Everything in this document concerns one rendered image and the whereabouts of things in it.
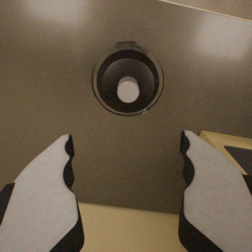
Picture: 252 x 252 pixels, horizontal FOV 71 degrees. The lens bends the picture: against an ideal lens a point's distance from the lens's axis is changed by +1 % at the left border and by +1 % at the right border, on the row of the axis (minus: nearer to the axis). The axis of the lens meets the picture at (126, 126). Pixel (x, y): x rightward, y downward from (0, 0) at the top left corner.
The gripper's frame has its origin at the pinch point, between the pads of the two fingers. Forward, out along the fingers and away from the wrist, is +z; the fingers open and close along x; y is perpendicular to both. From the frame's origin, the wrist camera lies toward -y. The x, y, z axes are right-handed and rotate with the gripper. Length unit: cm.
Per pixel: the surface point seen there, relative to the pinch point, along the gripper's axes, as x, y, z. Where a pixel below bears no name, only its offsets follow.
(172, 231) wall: 17, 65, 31
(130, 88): 0.7, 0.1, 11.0
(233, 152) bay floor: 30.4, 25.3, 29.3
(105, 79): -2.5, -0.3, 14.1
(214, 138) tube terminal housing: 25.9, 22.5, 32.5
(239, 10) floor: 80, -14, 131
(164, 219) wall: 15, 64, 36
